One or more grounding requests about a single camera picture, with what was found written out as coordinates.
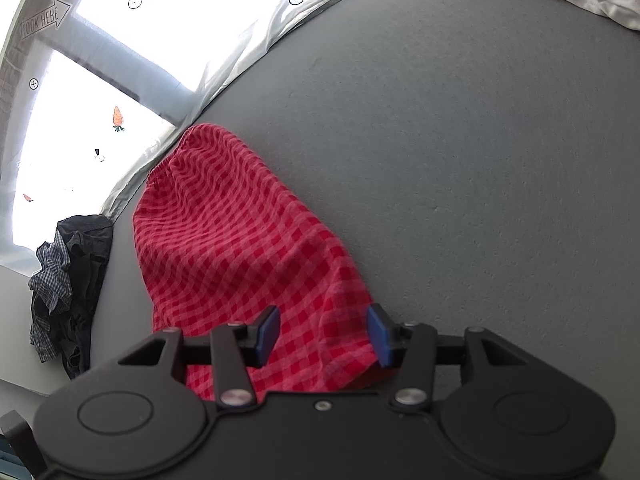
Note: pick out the blue white checked garment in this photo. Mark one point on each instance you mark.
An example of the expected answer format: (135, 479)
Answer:
(47, 270)

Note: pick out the red checked cloth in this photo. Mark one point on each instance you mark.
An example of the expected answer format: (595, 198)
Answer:
(225, 235)

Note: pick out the black object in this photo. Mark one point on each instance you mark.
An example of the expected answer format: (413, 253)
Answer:
(20, 440)

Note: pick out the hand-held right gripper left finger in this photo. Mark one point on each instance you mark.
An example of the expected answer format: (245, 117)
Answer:
(267, 335)

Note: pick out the black garment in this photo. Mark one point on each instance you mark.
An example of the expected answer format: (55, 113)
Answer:
(85, 270)

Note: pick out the white printed blanket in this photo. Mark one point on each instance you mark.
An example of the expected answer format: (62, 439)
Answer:
(150, 85)

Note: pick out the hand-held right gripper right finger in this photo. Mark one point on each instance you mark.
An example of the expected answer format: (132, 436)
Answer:
(380, 335)

